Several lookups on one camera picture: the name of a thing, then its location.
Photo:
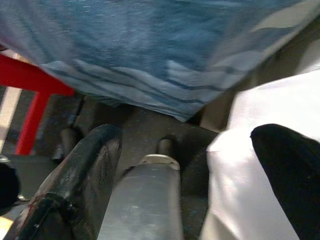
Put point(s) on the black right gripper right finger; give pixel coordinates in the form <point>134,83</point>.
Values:
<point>292,175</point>

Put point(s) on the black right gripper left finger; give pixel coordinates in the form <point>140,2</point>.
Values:
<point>87,170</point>

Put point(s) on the white garment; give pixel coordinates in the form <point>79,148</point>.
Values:
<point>237,175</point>

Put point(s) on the red plastic stool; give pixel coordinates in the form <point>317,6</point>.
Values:
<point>30,75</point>

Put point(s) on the blue striped cloth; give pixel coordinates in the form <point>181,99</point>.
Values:
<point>140,50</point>

